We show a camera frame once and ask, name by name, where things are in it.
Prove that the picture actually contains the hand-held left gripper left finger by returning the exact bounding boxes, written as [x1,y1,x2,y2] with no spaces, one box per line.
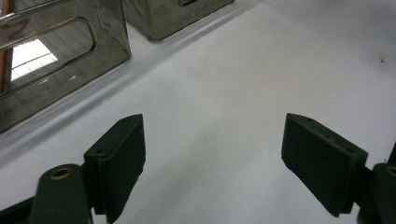
[83,113,147,224]

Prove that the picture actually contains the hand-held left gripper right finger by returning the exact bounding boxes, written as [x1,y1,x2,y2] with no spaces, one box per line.
[280,112,369,218]

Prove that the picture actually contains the smoky transparent plastic bin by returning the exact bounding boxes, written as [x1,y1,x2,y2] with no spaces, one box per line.
[0,0,132,134]
[120,0,235,42]

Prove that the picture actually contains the white table cover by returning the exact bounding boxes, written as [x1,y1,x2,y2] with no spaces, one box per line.
[0,0,396,224]

